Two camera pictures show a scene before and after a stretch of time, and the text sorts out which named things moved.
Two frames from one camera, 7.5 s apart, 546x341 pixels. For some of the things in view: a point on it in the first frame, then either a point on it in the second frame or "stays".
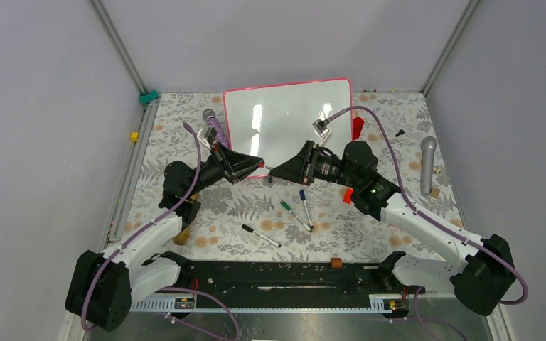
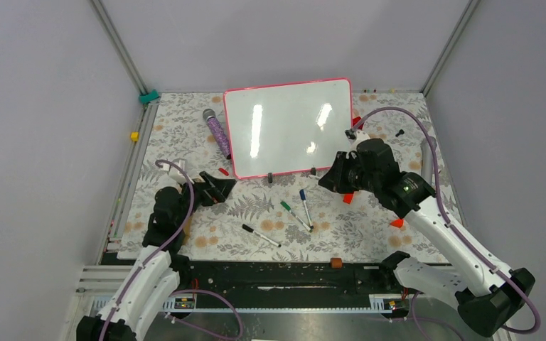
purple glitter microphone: [220, 136] stays
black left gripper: [238, 165] -> [212, 190]
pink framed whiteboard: [270, 123] stays
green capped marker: [287, 207] stays
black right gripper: [293, 169] -> [334, 179]
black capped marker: [259, 235] stays
